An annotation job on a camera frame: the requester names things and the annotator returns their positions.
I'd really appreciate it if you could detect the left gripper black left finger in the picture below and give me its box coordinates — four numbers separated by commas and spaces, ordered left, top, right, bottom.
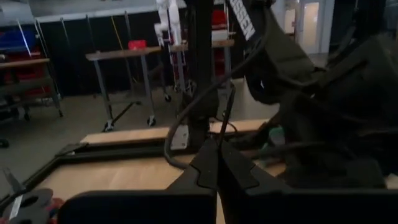
58, 139, 220, 224

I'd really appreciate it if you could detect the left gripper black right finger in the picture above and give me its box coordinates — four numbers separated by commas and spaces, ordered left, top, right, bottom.
219, 141, 398, 224

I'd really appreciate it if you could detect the white door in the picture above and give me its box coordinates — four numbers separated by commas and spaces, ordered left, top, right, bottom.
295, 0, 335, 55

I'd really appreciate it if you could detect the red box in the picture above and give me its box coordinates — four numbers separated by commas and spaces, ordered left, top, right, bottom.
127, 39, 147, 50

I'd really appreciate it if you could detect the black spool with white label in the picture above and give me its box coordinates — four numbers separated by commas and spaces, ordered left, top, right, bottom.
0, 188, 54, 224

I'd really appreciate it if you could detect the metal shelf rack with bins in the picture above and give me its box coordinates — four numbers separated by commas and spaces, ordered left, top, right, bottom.
0, 18, 64, 123

